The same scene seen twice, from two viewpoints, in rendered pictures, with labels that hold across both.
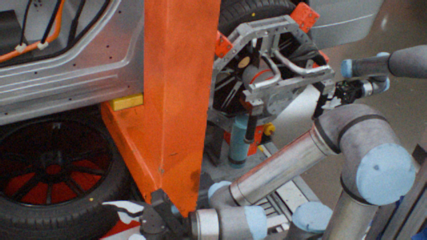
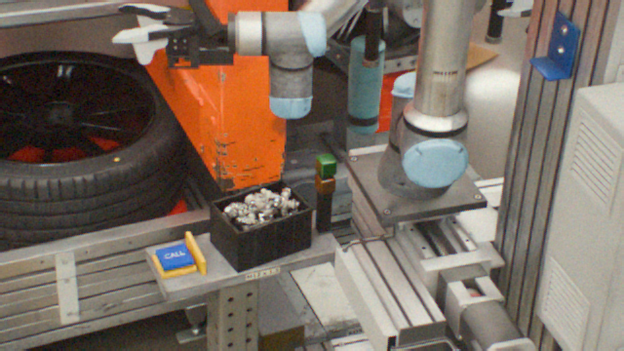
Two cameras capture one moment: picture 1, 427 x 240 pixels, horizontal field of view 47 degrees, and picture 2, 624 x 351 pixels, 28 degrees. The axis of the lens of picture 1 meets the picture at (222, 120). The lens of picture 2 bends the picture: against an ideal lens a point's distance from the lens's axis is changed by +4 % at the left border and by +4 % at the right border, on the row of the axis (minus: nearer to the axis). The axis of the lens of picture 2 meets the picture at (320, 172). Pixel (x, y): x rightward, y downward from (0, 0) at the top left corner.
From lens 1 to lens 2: 1.21 m
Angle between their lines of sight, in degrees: 10
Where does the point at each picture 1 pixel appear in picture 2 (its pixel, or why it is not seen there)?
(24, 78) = not seen: outside the picture
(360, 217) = (446, 17)
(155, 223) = (182, 17)
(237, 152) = (360, 100)
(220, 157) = (346, 147)
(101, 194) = (134, 154)
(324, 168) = not seen: hidden behind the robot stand
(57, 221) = (59, 185)
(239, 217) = (290, 17)
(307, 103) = not seen: hidden behind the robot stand
